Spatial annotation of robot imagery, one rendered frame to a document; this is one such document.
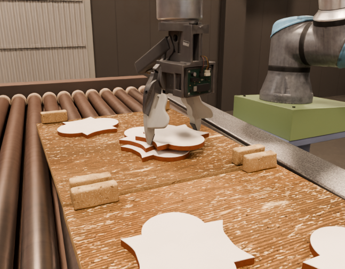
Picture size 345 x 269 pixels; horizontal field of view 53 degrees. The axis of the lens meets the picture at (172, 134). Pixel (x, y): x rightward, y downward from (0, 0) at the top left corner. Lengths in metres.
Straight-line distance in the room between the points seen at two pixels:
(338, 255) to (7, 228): 0.39
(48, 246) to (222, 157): 0.32
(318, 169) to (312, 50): 0.39
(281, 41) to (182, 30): 0.50
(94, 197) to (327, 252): 0.28
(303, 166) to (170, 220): 0.33
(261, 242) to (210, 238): 0.06
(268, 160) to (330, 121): 0.47
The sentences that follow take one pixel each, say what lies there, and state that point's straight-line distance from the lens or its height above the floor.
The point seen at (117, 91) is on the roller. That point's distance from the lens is 1.30.
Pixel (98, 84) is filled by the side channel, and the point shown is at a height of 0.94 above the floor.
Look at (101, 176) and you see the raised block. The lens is 0.49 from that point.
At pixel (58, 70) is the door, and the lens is 3.89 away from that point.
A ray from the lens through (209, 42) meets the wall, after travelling 4.52.
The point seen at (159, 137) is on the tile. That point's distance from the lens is 0.63.
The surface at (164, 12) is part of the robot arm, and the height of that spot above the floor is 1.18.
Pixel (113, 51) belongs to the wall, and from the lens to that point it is 4.04.
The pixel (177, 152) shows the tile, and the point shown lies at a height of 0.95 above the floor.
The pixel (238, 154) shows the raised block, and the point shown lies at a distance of 0.58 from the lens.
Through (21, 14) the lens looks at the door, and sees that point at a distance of 3.84.
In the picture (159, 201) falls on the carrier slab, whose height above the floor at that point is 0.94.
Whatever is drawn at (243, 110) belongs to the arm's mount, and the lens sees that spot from 1.07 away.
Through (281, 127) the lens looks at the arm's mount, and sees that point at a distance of 0.95.
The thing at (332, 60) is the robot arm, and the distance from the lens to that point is 0.96.
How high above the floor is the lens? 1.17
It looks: 18 degrees down
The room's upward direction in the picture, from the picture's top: straight up
